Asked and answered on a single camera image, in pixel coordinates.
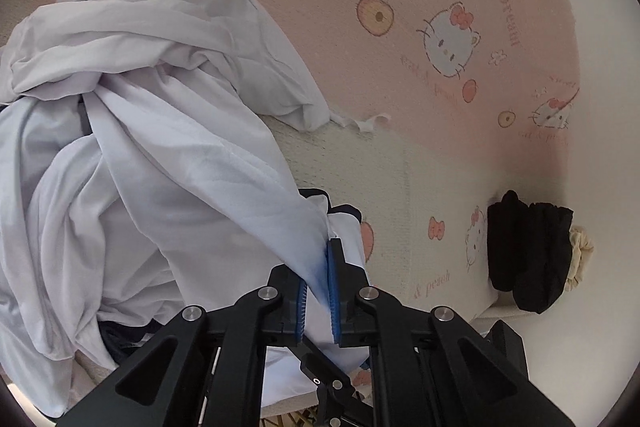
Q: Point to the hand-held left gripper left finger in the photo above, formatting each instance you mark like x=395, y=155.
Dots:
x=300, y=302

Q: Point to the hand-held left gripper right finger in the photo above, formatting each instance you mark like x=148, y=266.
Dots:
x=334, y=287

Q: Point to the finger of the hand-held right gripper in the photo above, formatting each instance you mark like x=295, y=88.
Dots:
x=315, y=364

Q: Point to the black cloth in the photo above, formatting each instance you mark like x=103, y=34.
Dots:
x=530, y=247

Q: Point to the cream cloth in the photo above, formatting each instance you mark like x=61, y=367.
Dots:
x=580, y=257

